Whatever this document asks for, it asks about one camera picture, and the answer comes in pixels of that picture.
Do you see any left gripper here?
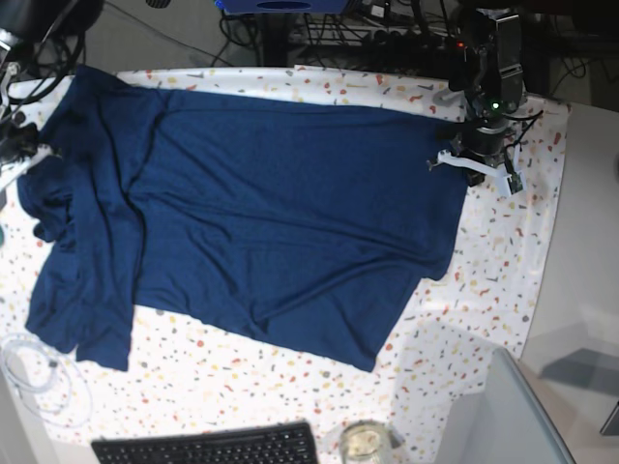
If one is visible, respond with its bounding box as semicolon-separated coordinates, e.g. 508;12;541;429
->
434;118;514;167

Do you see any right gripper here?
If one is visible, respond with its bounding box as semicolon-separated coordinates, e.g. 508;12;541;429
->
1;122;39;166

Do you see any navy blue t-shirt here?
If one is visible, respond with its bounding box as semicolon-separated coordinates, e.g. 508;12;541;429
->
17;68;467;371

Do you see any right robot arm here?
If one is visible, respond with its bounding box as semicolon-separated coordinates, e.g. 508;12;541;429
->
1;1;103;165

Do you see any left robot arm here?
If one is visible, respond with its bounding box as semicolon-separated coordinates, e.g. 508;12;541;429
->
436;1;524;167

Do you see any blue box with oval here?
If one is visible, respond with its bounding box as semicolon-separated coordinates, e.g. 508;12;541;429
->
215;0;361;15

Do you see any terrazzo pattern table cover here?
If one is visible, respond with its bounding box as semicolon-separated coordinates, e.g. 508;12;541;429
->
1;67;569;462

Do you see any grey laptop computer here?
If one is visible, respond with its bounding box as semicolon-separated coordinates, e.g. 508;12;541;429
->
435;348;575;464

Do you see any clear glass jar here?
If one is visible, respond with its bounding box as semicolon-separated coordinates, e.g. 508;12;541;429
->
339;420;393;464

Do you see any black computer keyboard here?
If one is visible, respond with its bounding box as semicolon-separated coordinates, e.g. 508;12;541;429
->
91;421;318;464

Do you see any black wire rack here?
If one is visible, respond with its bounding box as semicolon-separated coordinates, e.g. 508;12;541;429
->
289;9;460;49

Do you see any coiled white cable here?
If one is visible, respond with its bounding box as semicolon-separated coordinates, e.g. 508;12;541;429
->
0;333;95;429

